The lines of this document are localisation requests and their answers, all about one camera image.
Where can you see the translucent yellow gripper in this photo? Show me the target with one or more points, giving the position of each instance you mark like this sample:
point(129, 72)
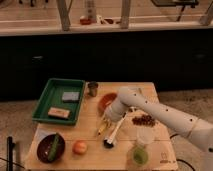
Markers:
point(106, 119)

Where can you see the yellow banana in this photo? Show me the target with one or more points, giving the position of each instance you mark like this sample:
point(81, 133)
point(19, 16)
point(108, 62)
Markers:
point(102, 128)

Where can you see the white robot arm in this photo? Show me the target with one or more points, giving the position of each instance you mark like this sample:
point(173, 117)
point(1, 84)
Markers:
point(198, 131)

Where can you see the orange plate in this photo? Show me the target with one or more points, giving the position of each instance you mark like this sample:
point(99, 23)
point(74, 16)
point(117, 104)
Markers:
point(105, 101)

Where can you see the orange fruit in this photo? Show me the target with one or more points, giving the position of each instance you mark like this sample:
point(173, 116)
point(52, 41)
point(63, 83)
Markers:
point(79, 147)

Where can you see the small metal cup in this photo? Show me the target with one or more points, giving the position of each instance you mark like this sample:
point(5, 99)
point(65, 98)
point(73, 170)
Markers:
point(93, 88)

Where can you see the pile of brown nuts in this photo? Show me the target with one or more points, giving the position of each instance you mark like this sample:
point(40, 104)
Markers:
point(145, 120)

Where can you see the grey-blue sponge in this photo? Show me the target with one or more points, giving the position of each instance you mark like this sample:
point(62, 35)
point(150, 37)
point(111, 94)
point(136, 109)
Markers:
point(70, 96)

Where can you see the clear glass with green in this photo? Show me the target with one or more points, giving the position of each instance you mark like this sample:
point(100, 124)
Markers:
point(138, 155)

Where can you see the green plastic tray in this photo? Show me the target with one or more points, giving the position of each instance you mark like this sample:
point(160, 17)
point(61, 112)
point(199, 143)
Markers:
point(52, 97)

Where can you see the tan wooden block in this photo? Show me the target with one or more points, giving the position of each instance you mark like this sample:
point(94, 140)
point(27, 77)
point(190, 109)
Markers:
point(58, 112)

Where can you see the green cucumber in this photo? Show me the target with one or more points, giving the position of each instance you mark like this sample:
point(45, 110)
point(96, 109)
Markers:
point(53, 149)

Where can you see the dark brown bowl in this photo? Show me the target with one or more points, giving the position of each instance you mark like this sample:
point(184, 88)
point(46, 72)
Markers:
point(45, 145)

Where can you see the black stand left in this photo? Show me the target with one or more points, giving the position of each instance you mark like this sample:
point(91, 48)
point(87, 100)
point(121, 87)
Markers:
point(10, 147)

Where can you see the red object on shelf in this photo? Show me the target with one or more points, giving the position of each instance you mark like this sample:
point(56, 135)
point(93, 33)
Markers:
point(85, 21)

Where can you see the white bottle on shelf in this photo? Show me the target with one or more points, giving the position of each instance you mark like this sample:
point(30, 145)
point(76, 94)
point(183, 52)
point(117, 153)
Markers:
point(91, 10)

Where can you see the white handled black brush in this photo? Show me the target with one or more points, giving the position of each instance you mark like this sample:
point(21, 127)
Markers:
point(110, 140)

